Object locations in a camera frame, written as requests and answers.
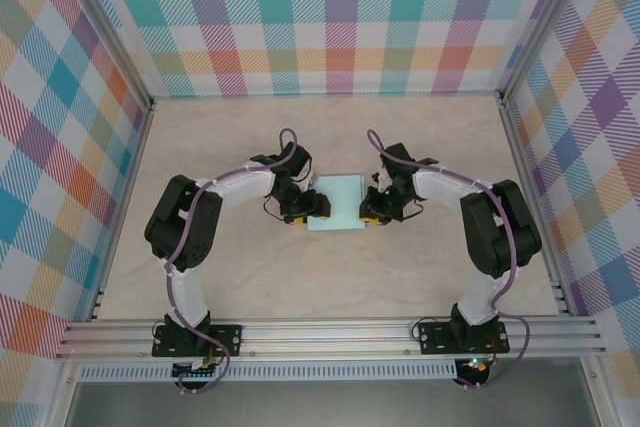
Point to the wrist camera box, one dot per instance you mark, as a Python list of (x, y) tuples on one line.
[(312, 180), (382, 181)]

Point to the right controller board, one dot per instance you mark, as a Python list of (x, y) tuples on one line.
[(475, 364)]

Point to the controller board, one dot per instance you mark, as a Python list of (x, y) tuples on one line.
[(195, 367), (475, 364)]

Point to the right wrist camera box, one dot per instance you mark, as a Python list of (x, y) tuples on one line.
[(382, 181)]

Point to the light teal cloth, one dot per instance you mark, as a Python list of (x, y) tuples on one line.
[(340, 202)]

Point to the left aluminium frame post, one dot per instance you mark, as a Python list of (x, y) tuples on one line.
[(112, 37)]

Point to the grey metal panel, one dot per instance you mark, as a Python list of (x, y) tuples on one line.
[(325, 404)]

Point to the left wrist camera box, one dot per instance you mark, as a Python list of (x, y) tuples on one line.
[(312, 180)]

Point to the right aluminium side rail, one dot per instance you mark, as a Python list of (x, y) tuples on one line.
[(524, 172)]

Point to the right aluminium frame post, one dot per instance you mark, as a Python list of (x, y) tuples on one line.
[(545, 22)]

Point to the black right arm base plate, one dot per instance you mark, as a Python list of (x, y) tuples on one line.
[(435, 337)]

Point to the aluminium side rail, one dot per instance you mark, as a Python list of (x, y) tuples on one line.
[(122, 212), (524, 172)]

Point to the aluminium frame post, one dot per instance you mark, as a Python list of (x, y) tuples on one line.
[(112, 37), (545, 22)]

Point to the aluminium mounting rail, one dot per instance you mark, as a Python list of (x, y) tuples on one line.
[(325, 339)]

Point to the left controller board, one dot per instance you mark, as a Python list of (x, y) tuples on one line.
[(195, 367)]

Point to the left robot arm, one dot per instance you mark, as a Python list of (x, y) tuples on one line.
[(185, 227)]

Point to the left aluminium side rail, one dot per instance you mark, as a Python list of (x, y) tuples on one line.
[(122, 212)]

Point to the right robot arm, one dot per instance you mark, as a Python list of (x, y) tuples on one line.
[(500, 227)]

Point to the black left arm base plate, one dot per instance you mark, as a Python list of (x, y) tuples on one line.
[(225, 339)]

